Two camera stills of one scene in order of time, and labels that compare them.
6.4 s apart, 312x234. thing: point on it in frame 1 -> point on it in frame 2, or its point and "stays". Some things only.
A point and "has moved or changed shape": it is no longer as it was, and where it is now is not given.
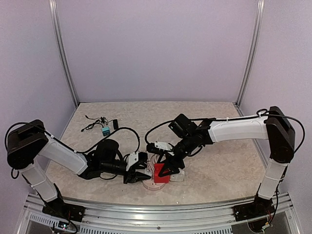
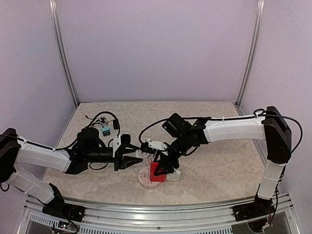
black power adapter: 115,124 stays
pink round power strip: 150,184 has moved or changed shape
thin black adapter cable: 103,119 stays
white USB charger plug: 146,171 -> 138,153
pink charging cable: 152,159 has moved or changed shape
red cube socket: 157,179 has moved or changed shape
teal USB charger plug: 106,131 stays
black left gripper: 133,176 -> 122,160
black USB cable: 89,126 stays
